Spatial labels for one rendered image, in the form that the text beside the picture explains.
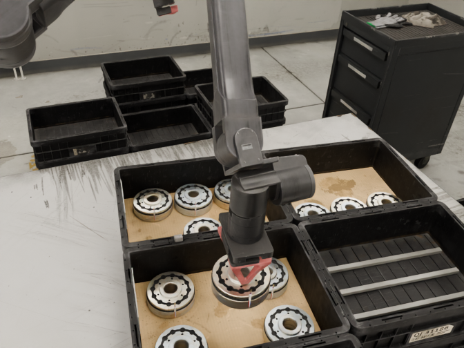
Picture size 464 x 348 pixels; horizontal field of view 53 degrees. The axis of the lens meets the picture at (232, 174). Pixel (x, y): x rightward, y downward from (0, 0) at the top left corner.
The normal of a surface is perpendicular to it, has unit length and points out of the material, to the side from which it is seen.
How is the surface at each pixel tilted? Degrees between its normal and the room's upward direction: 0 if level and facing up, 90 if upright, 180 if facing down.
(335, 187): 0
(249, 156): 45
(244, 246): 1
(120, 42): 90
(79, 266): 0
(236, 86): 36
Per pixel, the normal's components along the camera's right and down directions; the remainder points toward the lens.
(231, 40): 0.26, -0.15
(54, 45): 0.38, 0.58
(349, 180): 0.05, -0.79
